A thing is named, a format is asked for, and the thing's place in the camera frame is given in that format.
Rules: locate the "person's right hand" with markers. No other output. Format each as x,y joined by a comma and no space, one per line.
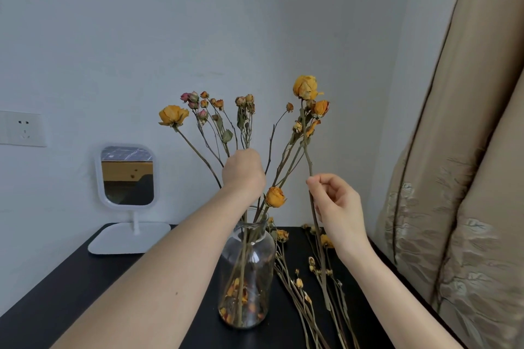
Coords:
342,218

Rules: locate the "person's left hand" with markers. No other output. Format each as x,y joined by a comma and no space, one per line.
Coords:
243,173

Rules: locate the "round yellow dried flower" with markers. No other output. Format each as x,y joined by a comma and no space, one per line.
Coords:
275,197

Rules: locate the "clear glass vase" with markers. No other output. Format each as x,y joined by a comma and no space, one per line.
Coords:
262,263

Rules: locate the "person's left forearm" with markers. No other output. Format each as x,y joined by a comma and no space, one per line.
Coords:
155,279

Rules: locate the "person's right forearm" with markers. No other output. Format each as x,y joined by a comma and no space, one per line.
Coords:
393,303

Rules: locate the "pile of dried orange petals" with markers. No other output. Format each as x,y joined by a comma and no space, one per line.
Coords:
233,291

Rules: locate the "beige embroidered curtain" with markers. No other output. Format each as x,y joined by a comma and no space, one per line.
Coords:
470,197

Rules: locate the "white standing mirror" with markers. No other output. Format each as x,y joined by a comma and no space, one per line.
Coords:
127,238

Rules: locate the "black table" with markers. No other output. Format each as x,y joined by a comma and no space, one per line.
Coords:
49,312

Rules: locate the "white wall socket panel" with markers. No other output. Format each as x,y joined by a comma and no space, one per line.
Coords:
20,128

